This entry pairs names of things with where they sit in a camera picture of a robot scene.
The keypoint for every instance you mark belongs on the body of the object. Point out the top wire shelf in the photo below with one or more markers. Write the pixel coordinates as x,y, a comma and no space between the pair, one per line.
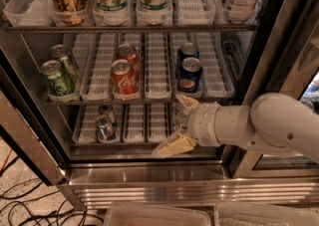
130,29

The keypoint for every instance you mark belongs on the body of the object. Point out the front Red Bull can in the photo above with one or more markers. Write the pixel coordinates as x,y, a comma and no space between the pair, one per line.
105,130

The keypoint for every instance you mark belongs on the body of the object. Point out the left water bottle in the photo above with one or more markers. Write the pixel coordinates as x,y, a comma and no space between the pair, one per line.
180,117

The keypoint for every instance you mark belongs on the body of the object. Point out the left clear plastic bin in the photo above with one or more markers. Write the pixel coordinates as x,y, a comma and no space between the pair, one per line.
133,214

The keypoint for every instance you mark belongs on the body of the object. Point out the right clear plastic bin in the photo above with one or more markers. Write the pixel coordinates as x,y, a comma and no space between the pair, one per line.
245,214

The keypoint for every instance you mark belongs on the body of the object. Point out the front green soda can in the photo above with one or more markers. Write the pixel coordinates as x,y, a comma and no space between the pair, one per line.
57,78

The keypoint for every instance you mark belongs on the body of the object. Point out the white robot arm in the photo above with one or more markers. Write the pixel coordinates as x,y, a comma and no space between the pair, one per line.
274,124

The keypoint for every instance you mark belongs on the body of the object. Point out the rear Red Bull can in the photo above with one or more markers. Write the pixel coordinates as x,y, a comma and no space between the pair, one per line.
108,110

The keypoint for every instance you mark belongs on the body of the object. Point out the rear green soda can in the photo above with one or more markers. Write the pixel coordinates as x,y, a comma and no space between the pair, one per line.
64,55

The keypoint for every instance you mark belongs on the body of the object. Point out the rear red soda can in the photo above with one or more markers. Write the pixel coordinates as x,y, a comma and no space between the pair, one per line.
128,52

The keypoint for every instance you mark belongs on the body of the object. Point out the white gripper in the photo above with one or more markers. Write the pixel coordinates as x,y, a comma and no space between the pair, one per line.
200,122

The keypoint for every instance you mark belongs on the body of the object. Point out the pepsi can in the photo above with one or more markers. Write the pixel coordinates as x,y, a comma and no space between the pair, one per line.
186,50
189,75

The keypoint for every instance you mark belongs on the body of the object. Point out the front Coca-Cola can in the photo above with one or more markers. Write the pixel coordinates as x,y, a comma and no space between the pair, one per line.
123,76

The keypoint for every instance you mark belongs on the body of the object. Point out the wire shelf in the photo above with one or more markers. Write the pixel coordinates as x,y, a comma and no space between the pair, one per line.
140,101
130,29

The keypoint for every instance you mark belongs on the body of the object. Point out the rear Pepsi can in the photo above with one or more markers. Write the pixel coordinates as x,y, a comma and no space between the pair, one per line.
186,50

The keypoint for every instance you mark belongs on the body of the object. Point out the clear plastic bin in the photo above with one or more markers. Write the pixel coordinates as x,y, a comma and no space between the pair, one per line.
245,214
133,214

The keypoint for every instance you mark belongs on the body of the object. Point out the open fridge door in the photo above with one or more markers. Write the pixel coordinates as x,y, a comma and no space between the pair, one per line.
37,131

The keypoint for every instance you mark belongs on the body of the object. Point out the stainless steel fridge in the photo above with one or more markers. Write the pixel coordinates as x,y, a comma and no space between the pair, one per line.
280,57

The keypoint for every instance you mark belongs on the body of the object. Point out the front Pepsi can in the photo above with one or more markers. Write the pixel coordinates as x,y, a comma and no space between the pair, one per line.
189,75

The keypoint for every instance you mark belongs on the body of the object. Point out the green soda can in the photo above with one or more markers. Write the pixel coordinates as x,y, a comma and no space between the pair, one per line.
57,78
64,55

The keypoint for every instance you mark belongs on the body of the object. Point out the middle wire shelf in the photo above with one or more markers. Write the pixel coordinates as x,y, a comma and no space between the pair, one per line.
140,101

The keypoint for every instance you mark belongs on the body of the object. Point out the red bull can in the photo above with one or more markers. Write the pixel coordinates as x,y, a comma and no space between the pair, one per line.
105,130
108,110

